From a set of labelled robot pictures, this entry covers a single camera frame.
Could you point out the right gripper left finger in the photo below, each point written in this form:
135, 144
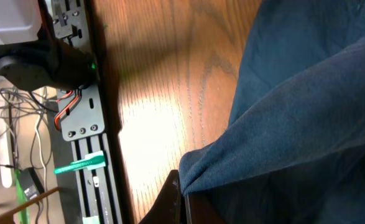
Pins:
167, 207

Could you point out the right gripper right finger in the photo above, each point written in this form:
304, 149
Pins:
200, 211

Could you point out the navy blue shorts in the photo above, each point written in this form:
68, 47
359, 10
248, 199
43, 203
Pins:
294, 148

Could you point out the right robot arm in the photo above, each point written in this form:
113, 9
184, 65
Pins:
130, 75

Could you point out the black power adapter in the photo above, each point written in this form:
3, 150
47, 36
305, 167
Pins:
30, 183

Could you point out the green clip on rail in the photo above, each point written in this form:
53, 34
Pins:
91, 220
91, 161

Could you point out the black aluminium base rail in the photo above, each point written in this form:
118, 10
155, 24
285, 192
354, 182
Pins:
102, 191

